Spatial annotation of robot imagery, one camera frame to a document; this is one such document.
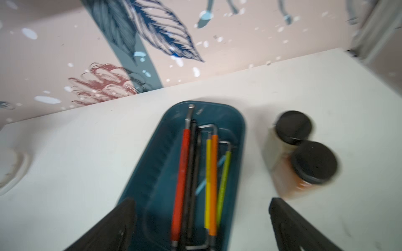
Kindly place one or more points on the yellow handled hex key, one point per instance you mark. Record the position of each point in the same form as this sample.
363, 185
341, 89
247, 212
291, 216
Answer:
206, 183

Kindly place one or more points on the green handled hex key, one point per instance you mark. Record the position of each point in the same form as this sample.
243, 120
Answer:
223, 162

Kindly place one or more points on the large black hex key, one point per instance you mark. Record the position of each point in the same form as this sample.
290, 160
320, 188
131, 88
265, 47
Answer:
188, 185

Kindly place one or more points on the thin black hex key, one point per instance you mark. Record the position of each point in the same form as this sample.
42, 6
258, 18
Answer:
196, 160

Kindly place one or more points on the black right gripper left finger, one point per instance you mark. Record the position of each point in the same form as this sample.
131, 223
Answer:
112, 233

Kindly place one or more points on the orange spice bottle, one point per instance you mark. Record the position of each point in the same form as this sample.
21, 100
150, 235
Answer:
310, 166

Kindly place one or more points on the orange handled hex key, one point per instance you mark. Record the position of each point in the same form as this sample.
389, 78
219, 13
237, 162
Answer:
213, 185

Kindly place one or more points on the red handled hex key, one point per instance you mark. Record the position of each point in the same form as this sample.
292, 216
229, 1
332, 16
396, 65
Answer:
181, 182

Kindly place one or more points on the teal plastic storage box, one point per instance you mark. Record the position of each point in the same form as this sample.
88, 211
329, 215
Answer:
153, 183

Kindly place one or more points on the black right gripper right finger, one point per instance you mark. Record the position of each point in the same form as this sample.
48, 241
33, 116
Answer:
293, 232

